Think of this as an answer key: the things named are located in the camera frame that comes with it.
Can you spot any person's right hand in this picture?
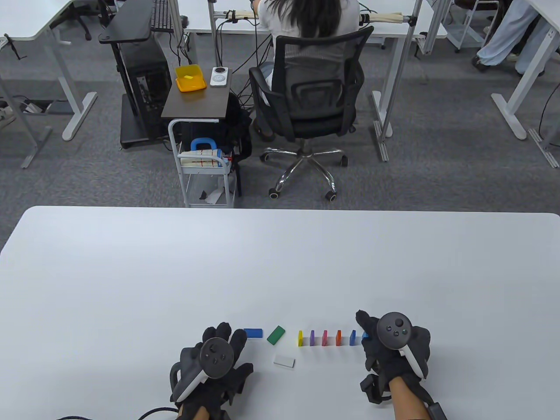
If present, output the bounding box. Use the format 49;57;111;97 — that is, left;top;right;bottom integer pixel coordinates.
355;310;431;391

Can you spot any beige bag with blue handle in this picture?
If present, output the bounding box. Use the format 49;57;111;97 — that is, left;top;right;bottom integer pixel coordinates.
178;138;232;169

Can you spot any white desk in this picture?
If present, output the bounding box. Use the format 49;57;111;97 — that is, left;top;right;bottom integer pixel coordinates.
0;0;98;141
491;0;560;140
173;0;449;140

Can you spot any brown side table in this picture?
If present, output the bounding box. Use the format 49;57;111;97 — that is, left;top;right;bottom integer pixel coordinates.
161;72;231;121

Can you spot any black computer tower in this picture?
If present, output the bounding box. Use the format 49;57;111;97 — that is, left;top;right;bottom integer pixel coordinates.
120;42;172;136

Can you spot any white utility cart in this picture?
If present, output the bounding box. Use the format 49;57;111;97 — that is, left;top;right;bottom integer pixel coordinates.
168;118;239;209

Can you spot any black mesh office chair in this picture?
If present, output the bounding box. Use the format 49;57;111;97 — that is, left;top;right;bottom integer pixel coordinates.
248;25;375;202

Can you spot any person's right forearm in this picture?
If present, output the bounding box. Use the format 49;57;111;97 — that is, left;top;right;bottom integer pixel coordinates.
388;378;433;420

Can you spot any floor socket box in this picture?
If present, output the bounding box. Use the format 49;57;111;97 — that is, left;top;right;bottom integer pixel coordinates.
20;100;75;115

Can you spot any black rolling stand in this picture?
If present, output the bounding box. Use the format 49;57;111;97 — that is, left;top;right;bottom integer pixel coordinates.
98;0;172;149

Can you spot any black swivel chair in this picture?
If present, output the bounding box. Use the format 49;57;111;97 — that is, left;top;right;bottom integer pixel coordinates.
50;0;116;44

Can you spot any black white handheld controller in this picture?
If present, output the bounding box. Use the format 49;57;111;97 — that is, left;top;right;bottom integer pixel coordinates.
170;337;235;403
377;311;429;379

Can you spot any black keyboard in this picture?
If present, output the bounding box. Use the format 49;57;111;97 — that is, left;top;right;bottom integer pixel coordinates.
150;0;174;32

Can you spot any person's left hand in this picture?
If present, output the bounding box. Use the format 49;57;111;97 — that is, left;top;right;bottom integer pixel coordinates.
170;322;254;413

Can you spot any yellow orange plastic container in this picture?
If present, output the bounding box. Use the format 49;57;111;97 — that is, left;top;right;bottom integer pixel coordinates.
175;64;207;93

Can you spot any black backpack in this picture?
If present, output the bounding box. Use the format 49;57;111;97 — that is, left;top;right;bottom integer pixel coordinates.
179;92;253;163

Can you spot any aluminium frame post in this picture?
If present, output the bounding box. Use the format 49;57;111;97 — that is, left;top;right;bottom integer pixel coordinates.
373;0;424;162
206;0;221;66

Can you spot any grey metal frame leg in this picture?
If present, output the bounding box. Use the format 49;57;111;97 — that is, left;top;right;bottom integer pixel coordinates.
528;128;560;168
0;74;53;169

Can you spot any black cable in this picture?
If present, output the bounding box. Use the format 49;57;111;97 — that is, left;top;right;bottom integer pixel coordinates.
57;405;178;420

